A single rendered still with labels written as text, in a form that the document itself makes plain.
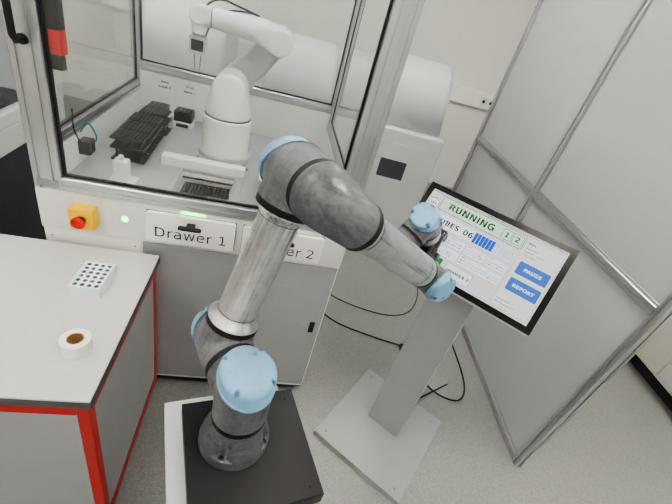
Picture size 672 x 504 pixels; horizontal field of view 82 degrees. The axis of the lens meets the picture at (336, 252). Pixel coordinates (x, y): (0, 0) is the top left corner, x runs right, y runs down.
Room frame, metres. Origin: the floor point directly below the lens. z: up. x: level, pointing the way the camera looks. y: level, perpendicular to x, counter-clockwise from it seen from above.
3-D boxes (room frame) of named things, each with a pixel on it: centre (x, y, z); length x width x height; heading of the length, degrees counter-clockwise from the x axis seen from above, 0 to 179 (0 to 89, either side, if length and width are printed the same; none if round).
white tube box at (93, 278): (0.82, 0.68, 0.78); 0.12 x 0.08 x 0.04; 14
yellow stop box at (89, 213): (0.97, 0.81, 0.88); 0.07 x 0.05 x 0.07; 105
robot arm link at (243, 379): (0.49, 0.10, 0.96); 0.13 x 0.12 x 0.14; 41
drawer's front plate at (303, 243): (1.15, 0.19, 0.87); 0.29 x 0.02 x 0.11; 105
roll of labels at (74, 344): (0.59, 0.56, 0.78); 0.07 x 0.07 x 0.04
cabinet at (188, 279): (1.55, 0.58, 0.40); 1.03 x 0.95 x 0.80; 105
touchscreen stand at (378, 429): (1.16, -0.46, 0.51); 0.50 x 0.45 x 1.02; 154
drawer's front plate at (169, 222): (1.07, 0.50, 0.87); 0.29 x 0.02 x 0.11; 105
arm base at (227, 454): (0.48, 0.10, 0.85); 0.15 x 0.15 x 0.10
